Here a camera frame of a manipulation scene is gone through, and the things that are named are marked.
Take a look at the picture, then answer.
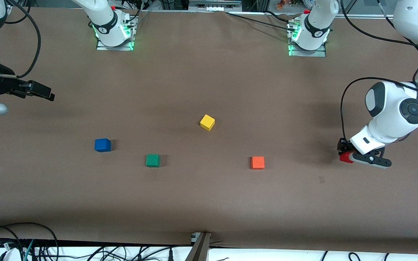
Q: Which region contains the blue wooden block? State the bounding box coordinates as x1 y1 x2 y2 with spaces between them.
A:
94 138 111 153

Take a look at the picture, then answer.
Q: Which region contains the yellow wooden block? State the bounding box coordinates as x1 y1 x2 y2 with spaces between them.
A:
200 114 216 132

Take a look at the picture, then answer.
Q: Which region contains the brown table cover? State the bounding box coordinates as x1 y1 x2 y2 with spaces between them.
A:
0 7 418 254

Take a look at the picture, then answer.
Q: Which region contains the white power strip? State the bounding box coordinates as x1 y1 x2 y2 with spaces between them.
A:
196 4 228 11

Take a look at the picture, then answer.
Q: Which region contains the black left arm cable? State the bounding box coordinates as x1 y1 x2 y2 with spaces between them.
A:
340 0 418 142

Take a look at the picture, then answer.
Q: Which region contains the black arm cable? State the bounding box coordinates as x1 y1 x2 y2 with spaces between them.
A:
0 0 42 79
340 0 418 142

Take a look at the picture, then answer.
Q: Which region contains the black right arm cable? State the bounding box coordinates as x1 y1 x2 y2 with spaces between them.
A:
0 0 42 79

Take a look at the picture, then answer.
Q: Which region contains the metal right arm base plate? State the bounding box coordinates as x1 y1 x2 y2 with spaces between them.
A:
97 14 136 51

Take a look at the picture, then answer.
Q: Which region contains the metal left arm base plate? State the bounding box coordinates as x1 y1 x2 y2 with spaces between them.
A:
288 22 327 57

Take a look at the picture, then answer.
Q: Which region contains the black base cable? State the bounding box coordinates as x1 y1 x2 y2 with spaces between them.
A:
226 12 293 29
265 10 294 23
124 0 152 26

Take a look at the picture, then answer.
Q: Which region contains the aluminium frame rail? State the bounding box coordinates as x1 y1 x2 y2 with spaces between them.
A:
336 13 394 19

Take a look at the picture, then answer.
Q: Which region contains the teal floor cable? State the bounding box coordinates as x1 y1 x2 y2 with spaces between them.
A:
25 239 36 261

